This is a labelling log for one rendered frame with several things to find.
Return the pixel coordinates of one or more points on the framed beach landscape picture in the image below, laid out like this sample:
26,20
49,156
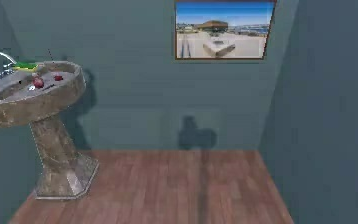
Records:
220,31

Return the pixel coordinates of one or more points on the small red flat object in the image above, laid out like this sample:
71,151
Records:
58,78

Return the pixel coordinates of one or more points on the dark red round object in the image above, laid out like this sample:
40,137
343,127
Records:
38,82

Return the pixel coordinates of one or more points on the green and yellow sponge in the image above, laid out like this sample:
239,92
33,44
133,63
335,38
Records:
25,65

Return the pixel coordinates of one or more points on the silver curved sink tap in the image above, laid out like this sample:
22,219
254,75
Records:
2,61

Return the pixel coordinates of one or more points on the brown stone pedestal sink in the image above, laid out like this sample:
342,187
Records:
57,143

